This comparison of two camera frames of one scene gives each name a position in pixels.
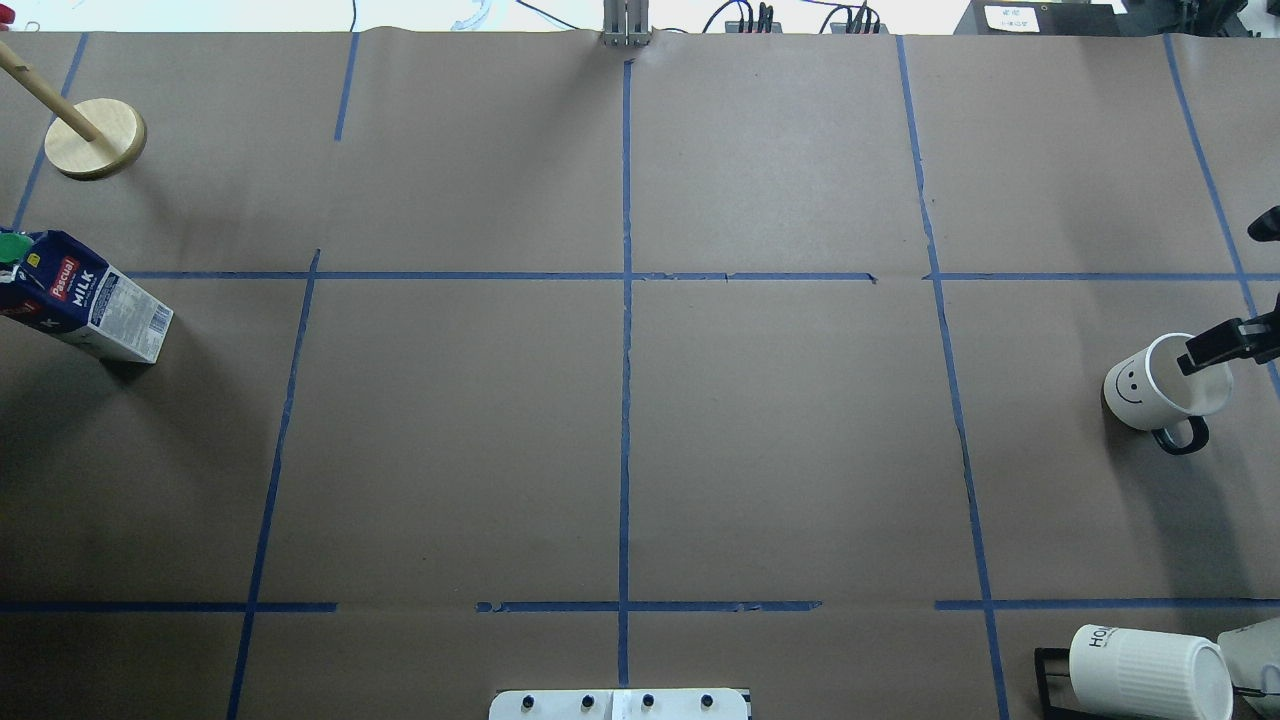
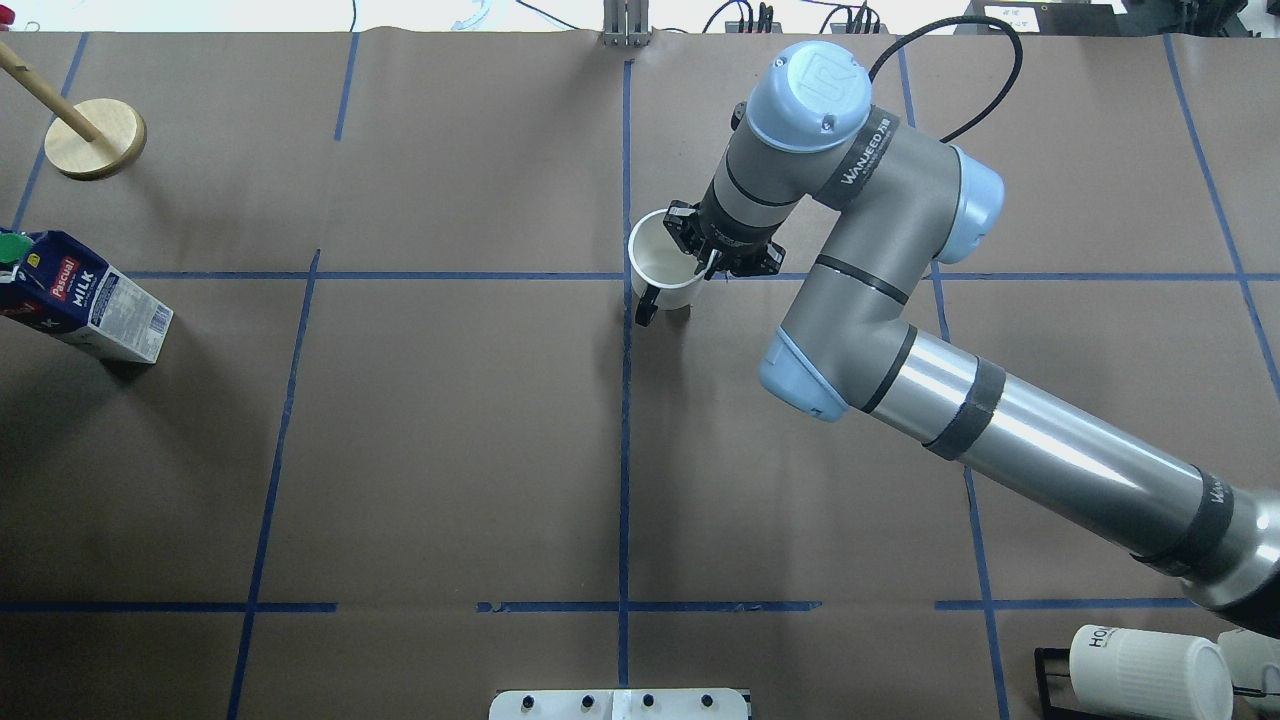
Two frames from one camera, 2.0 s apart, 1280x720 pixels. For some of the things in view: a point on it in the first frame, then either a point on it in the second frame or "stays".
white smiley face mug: [1147, 390] -> [657, 260]
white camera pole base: [621, 704] stays
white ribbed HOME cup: [1123, 674] stays
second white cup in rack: [1252, 655] stays
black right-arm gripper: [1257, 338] -> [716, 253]
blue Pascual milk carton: [51, 283] stays
